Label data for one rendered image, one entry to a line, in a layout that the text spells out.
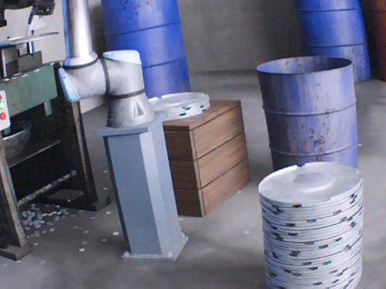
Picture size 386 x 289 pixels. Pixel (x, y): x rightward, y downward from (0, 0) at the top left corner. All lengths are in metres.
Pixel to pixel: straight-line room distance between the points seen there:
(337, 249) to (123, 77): 0.84
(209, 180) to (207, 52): 3.37
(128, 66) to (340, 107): 0.86
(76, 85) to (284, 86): 0.82
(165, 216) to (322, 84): 0.77
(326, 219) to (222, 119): 1.01
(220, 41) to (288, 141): 3.25
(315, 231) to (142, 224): 0.68
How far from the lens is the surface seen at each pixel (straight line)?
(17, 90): 2.27
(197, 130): 2.22
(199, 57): 5.64
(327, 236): 1.49
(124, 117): 1.86
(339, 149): 2.34
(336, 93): 2.28
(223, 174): 2.39
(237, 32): 5.42
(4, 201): 2.18
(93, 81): 1.83
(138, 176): 1.89
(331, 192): 1.50
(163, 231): 1.96
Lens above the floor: 0.86
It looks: 15 degrees down
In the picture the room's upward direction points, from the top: 9 degrees counter-clockwise
